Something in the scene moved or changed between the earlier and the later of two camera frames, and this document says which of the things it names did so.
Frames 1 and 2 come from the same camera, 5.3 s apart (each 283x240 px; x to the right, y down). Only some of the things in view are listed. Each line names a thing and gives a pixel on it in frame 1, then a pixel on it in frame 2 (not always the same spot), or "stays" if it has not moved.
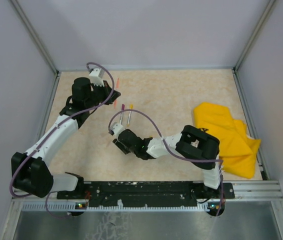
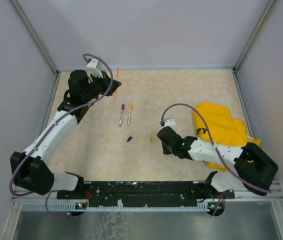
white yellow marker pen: (131, 107) stays
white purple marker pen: (123, 106) stays
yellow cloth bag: (237, 150) stays
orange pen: (115, 103) → (118, 77)
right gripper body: (124, 148) → (167, 149)
